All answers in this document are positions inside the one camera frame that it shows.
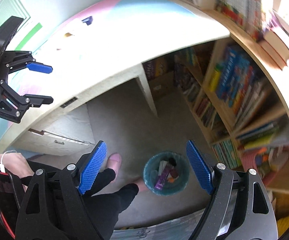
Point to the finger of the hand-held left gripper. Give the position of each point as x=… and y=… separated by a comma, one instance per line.
x=39, y=68
x=38, y=99

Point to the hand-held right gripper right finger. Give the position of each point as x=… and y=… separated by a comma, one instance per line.
x=199, y=167

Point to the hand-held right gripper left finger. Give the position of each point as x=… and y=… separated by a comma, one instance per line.
x=94, y=167

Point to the maroon box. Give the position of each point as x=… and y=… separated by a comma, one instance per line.
x=175, y=173

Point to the orange packet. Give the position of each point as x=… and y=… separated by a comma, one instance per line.
x=170, y=179

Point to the tall white carton box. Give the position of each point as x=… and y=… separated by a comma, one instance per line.
x=162, y=166

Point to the purple toothbrush package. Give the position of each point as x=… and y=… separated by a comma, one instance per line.
x=162, y=178

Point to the teal trash bin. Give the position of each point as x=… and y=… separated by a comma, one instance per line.
x=150, y=185

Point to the person's right forearm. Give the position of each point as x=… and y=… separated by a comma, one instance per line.
x=17, y=165

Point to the pink slipper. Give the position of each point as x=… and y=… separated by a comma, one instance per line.
x=141, y=185
x=115, y=163

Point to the black desk socket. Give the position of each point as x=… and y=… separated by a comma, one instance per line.
x=69, y=102

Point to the white drawer cabinet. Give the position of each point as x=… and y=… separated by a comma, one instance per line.
x=67, y=127

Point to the person's black trousers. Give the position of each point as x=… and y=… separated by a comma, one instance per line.
x=114, y=205

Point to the pink basket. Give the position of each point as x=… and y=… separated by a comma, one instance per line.
x=249, y=165

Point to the wooden floor bookcase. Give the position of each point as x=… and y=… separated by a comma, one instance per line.
x=224, y=110

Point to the dark blue box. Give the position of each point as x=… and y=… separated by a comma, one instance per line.
x=87, y=20

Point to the printed plastic bag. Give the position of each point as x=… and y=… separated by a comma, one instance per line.
x=159, y=227

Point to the cardboard box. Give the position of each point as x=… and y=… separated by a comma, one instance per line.
x=162, y=87

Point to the shelved colourful books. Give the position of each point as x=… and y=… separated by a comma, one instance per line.
x=237, y=80

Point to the black red bag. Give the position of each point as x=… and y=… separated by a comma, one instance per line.
x=2, y=200

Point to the purple printed box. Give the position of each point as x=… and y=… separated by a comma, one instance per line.
x=157, y=67

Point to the pink blue printed towel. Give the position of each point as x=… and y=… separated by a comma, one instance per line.
x=144, y=7

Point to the wooden desk bookshelf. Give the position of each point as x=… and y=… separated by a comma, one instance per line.
x=209, y=12

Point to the row of colourful books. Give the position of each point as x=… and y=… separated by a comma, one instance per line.
x=244, y=7

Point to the green striped wall poster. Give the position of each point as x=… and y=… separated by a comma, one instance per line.
x=32, y=33

